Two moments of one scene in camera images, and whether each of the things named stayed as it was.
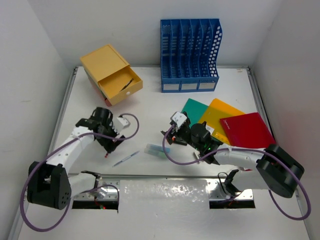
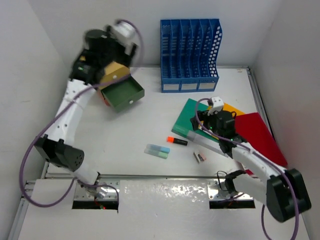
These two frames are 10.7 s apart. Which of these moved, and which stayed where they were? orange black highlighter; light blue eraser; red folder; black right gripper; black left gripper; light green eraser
Moved: black left gripper; black right gripper
Stayed: red folder; orange black highlighter; light blue eraser; light green eraser
